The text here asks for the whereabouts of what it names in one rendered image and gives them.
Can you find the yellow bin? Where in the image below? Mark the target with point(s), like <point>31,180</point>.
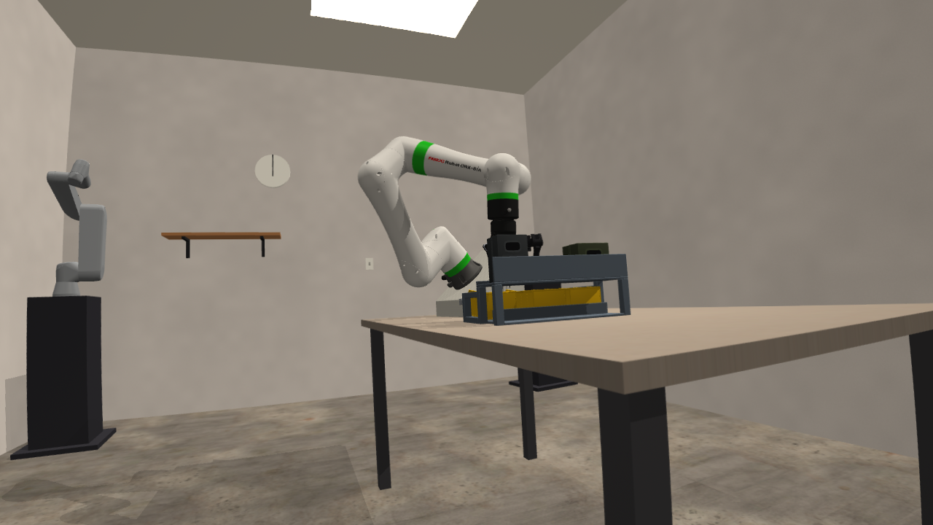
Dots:
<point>509,300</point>
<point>541,297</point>
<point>580,295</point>

